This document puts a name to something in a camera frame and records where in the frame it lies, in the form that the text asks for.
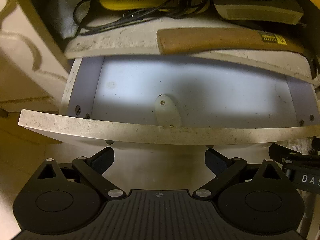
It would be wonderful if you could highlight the beige wooden desk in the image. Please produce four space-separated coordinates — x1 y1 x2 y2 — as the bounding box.
1 0 319 145

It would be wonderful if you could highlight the white drawer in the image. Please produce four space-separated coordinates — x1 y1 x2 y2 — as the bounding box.
18 55 319 145

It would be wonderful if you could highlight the beige flat box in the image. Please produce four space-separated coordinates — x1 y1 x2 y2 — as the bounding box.
213 0 304 25

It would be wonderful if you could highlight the small white oval device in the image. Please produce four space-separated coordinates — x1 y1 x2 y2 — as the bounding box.
154 95 182 127

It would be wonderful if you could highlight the black cable bundle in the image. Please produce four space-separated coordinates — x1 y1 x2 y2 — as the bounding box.
72 0 211 39

